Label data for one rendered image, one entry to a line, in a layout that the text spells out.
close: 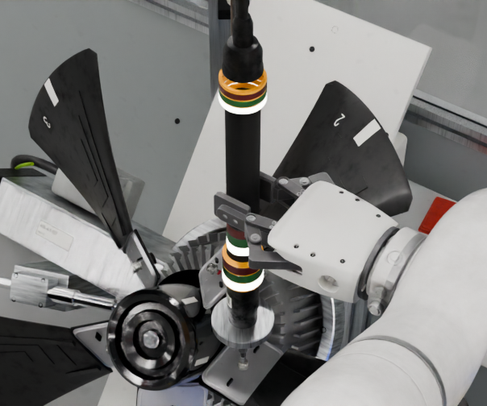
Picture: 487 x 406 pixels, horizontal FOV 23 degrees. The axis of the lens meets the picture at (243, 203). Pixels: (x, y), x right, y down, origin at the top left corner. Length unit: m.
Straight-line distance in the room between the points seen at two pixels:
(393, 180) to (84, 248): 0.51
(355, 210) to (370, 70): 0.45
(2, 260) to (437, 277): 2.23
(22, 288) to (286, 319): 0.37
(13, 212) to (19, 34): 0.95
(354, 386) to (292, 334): 0.75
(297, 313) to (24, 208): 0.41
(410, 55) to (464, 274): 0.62
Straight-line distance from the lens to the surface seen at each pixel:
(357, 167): 1.29
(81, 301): 1.56
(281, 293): 1.48
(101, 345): 1.47
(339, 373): 0.76
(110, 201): 1.42
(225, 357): 1.39
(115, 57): 2.38
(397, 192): 1.25
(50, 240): 1.63
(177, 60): 2.26
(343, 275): 1.08
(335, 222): 1.11
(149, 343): 1.36
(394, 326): 0.87
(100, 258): 1.58
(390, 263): 1.07
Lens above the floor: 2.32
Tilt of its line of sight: 47 degrees down
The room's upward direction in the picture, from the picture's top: straight up
